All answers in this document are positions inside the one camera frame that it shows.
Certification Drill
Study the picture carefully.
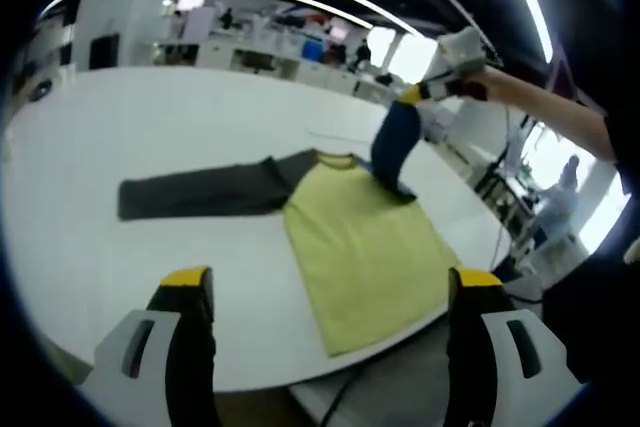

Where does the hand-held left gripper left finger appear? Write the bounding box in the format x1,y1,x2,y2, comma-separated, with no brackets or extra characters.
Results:
82,264,224,427

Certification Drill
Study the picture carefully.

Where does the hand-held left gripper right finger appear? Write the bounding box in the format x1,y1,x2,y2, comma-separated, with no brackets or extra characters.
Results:
442,265,576,427

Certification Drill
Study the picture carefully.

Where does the yellow grey blue garment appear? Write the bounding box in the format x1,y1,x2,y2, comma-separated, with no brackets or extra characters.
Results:
117,99,464,358

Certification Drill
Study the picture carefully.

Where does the person's right hand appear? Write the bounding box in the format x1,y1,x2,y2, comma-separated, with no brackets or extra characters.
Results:
467,68,507,101

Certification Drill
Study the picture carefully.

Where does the dark hanging screen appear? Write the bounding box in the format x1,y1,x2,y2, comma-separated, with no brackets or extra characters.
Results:
547,41,581,103

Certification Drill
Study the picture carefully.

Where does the black metal stand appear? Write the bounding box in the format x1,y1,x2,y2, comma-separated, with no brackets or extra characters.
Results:
474,146,541,258

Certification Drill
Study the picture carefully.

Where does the white desk row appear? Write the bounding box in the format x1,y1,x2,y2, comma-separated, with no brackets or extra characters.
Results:
154,39,401,98

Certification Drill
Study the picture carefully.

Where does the white square pillar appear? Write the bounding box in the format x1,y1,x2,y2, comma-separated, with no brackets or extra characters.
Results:
74,0,186,68

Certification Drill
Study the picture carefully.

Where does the black cabinet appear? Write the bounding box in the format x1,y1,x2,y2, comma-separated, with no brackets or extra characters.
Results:
88,32,121,70

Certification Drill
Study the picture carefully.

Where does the grey ceiling rail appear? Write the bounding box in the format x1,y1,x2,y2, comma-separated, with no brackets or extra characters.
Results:
384,0,504,66

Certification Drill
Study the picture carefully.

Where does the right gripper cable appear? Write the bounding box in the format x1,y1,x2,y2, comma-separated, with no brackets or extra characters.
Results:
492,101,514,268

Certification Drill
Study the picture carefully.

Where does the black cable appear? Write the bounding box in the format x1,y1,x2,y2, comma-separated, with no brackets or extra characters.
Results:
319,371,361,427

